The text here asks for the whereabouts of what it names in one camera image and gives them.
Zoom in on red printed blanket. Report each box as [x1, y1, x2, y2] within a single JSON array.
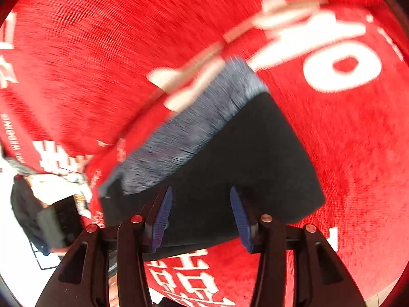
[[85, 0, 409, 307]]

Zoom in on black pants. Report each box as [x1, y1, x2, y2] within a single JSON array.
[[100, 91, 327, 261]]

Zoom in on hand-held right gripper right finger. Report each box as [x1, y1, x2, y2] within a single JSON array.
[[230, 185, 368, 307]]

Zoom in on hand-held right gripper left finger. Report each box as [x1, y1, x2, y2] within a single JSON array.
[[35, 185, 173, 307]]

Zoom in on red printed quilt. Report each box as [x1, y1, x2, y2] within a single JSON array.
[[0, 0, 352, 175]]

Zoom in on dark bag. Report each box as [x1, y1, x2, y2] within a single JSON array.
[[9, 175, 86, 257]]

